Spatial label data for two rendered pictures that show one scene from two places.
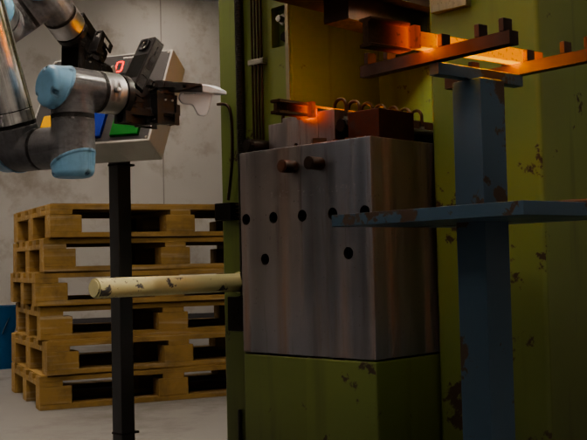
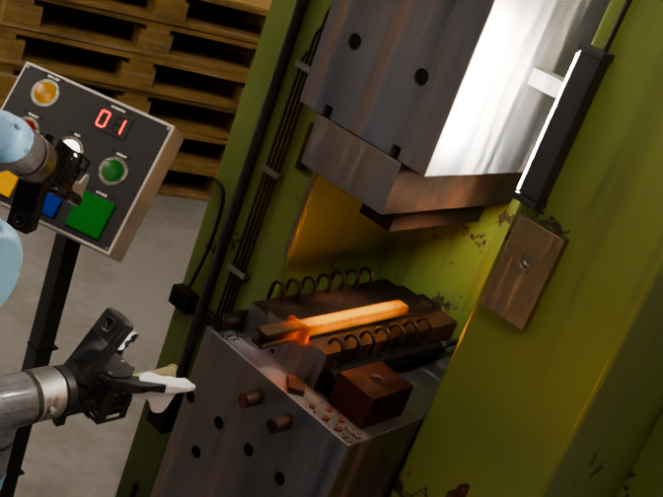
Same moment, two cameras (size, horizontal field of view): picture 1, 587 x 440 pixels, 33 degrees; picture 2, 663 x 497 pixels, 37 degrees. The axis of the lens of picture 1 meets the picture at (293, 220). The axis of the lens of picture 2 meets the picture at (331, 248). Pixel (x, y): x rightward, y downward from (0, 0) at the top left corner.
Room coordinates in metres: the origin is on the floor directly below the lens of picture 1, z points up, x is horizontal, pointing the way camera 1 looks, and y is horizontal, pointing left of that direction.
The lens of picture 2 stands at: (0.57, 0.20, 1.81)
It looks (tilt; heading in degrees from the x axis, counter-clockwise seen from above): 22 degrees down; 351
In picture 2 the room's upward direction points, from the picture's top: 21 degrees clockwise
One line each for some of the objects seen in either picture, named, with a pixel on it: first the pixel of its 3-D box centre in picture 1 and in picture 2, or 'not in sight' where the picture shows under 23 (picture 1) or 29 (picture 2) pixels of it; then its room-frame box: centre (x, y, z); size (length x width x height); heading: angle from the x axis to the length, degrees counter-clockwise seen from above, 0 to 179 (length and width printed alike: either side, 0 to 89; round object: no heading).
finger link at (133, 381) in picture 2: (178, 89); (136, 381); (1.85, 0.21, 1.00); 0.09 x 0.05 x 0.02; 100
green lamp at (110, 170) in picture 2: not in sight; (112, 171); (2.40, 0.37, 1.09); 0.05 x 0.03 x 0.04; 46
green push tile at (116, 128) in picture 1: (127, 123); (91, 215); (2.36, 0.39, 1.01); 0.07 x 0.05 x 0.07; 71
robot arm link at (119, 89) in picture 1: (109, 92); (43, 394); (1.78, 0.32, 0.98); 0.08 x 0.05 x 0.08; 46
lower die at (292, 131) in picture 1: (362, 137); (355, 324); (2.33, -0.17, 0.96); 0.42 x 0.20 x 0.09; 136
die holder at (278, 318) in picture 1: (385, 249); (333, 446); (2.30, -0.21, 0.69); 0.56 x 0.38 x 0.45; 136
